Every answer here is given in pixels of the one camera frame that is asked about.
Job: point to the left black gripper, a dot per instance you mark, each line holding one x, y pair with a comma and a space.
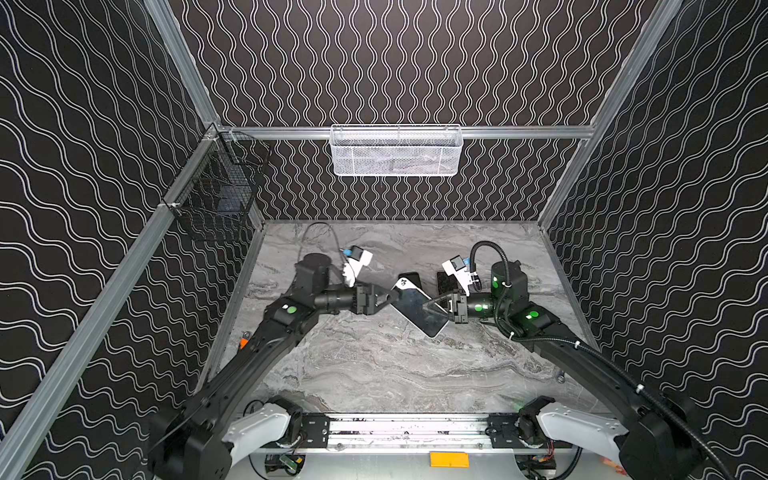
366, 299

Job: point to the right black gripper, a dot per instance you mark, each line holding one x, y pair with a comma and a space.
458, 306

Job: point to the black phone screen up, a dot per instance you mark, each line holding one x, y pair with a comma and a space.
410, 306

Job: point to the white phone face down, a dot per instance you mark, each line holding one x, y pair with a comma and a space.
413, 277

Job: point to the black phone purple edge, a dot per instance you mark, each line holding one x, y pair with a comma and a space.
446, 283

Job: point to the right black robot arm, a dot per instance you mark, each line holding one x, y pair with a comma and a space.
650, 434

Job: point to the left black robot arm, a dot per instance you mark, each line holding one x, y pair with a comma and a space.
209, 433

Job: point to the yellow block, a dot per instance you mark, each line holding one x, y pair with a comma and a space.
456, 460

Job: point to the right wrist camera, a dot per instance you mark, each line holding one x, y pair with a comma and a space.
464, 273

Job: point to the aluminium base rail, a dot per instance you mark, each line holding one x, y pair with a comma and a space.
411, 433

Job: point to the white wire mesh basket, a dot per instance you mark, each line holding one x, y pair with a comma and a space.
386, 150

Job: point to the black wire basket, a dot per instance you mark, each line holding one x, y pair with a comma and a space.
216, 206

